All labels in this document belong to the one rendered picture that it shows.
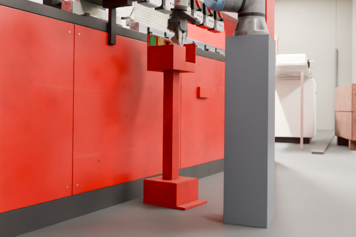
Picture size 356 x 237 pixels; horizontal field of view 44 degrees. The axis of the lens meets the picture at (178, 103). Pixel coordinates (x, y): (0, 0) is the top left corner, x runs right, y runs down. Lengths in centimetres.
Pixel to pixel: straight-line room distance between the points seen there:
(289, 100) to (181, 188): 441
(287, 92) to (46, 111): 494
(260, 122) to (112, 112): 73
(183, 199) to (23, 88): 93
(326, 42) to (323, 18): 58
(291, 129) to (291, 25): 554
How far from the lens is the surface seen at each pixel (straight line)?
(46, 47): 181
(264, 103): 179
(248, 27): 185
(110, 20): 212
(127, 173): 226
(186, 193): 218
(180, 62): 215
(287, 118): 640
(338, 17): 1152
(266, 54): 180
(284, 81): 641
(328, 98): 1131
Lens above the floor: 47
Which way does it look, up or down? 1 degrees up
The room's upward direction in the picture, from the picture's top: 1 degrees clockwise
